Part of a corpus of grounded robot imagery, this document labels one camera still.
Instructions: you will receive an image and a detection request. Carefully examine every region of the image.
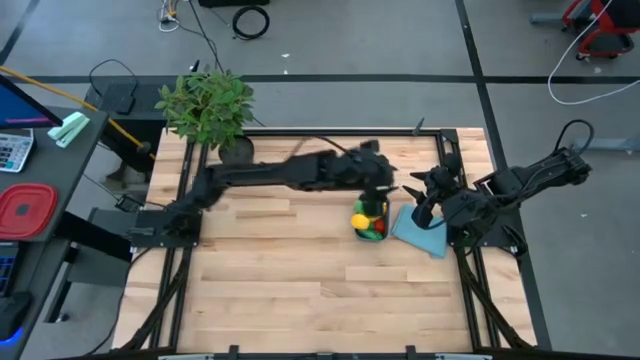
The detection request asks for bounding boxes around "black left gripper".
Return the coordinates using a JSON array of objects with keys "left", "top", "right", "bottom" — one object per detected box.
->
[{"left": 347, "top": 140, "right": 400, "bottom": 216}]

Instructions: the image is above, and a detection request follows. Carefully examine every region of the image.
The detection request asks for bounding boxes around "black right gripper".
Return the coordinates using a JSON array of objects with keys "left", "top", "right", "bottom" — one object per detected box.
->
[{"left": 402, "top": 165, "right": 461, "bottom": 211}]

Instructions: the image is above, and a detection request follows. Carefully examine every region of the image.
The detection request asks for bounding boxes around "teal plastic container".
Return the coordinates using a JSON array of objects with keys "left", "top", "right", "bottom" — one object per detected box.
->
[{"left": 353, "top": 197, "right": 392, "bottom": 243}]

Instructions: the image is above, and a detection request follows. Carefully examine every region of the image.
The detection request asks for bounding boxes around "light blue cloth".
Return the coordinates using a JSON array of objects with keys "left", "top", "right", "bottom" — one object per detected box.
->
[{"left": 390, "top": 203, "right": 448, "bottom": 260}]

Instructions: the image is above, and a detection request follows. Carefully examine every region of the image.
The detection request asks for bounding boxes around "black plant pot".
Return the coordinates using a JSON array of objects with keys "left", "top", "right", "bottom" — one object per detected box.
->
[{"left": 218, "top": 135, "right": 256, "bottom": 166}]

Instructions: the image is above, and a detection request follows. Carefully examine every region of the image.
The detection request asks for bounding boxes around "green leafy plant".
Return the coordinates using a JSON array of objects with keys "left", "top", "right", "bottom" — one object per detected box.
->
[{"left": 154, "top": 69, "right": 256, "bottom": 150}]

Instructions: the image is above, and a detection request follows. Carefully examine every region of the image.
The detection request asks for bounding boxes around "grey floor bar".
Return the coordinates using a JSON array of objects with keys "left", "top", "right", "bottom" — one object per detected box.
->
[{"left": 572, "top": 134, "right": 640, "bottom": 154}]

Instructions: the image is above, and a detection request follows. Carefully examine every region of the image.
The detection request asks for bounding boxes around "red wheeled cart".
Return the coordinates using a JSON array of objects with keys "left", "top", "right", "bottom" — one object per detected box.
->
[{"left": 560, "top": 0, "right": 640, "bottom": 62}]

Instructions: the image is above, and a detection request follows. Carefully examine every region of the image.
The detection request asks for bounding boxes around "black floor box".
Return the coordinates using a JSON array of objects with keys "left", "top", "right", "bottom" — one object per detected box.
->
[{"left": 84, "top": 82, "right": 169, "bottom": 174}]

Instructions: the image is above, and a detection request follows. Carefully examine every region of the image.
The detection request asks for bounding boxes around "small black box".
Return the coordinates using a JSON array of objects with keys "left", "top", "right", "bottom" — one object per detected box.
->
[{"left": 115, "top": 193, "right": 144, "bottom": 214}]

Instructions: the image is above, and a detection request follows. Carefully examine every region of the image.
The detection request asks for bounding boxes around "black foot pedal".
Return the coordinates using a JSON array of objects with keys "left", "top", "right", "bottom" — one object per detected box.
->
[{"left": 102, "top": 82, "right": 137, "bottom": 115}]

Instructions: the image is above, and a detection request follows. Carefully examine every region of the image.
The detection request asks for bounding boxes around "mint green stapler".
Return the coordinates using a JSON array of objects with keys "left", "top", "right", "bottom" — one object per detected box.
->
[{"left": 47, "top": 111, "right": 91, "bottom": 149}]

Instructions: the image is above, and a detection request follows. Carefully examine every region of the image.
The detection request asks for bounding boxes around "yellow pole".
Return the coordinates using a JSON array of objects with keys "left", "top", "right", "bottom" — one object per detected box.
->
[{"left": 0, "top": 64, "right": 156, "bottom": 161}]

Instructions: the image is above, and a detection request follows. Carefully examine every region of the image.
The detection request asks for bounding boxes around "dark grey side desk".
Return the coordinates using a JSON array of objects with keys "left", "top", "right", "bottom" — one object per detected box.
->
[{"left": 0, "top": 107, "right": 109, "bottom": 360}]

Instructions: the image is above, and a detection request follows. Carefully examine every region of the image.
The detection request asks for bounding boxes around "red container lid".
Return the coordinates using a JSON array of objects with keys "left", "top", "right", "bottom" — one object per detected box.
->
[{"left": 0, "top": 182, "right": 59, "bottom": 241}]

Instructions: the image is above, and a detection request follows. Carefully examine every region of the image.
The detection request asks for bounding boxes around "grey desk calculator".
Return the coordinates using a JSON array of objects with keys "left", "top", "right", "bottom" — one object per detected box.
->
[{"left": 0, "top": 128, "right": 35, "bottom": 174}]

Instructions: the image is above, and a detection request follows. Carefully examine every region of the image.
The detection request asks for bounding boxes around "monitor with blue screen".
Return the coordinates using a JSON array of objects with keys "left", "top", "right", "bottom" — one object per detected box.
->
[{"left": 0, "top": 74, "right": 64, "bottom": 130}]

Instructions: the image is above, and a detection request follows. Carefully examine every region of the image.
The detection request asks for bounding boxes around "dark keypad device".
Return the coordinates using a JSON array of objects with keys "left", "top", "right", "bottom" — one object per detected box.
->
[{"left": 0, "top": 242, "right": 20, "bottom": 297}]

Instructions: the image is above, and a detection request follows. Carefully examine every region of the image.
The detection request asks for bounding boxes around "black computer mouse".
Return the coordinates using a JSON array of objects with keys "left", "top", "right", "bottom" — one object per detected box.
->
[{"left": 0, "top": 292, "right": 34, "bottom": 346}]

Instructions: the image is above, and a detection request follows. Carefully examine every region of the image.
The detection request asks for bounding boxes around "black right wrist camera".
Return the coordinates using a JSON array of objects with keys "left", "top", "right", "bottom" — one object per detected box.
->
[{"left": 411, "top": 202, "right": 437, "bottom": 231}]

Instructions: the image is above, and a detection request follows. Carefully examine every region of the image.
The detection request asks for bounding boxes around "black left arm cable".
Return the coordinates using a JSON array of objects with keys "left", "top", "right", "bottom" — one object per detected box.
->
[{"left": 287, "top": 134, "right": 354, "bottom": 161}]

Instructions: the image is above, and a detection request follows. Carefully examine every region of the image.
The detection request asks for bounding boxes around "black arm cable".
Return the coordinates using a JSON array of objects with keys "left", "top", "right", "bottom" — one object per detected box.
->
[
  {"left": 287, "top": 134, "right": 354, "bottom": 161},
  {"left": 553, "top": 118, "right": 595, "bottom": 151}
]

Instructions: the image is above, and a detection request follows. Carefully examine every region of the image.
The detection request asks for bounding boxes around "black aluminium table frame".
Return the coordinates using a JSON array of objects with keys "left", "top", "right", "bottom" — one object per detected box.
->
[{"left": 119, "top": 127, "right": 539, "bottom": 360}]

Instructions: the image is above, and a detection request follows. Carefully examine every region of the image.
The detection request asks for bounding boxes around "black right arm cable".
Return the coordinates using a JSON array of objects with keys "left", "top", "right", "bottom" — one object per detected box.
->
[{"left": 553, "top": 118, "right": 595, "bottom": 151}]

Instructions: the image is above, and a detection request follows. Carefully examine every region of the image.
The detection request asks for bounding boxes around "white floor cable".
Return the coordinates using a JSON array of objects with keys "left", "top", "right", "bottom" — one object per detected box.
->
[{"left": 547, "top": 0, "right": 640, "bottom": 107}]

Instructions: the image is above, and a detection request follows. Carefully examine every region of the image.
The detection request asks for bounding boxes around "black coiled cable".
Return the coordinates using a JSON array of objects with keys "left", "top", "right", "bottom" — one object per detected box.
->
[{"left": 231, "top": 4, "right": 271, "bottom": 41}]

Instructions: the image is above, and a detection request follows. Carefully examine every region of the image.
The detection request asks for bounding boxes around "black floor cable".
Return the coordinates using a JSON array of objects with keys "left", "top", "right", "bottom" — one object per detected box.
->
[{"left": 187, "top": 0, "right": 226, "bottom": 74}]

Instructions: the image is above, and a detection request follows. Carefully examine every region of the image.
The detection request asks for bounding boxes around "white cable bundle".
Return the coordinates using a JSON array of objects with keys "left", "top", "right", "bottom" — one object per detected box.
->
[{"left": 158, "top": 0, "right": 181, "bottom": 34}]

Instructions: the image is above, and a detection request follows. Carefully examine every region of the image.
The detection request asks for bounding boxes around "black pedal cable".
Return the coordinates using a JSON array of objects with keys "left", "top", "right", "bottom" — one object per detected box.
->
[{"left": 88, "top": 58, "right": 139, "bottom": 96}]

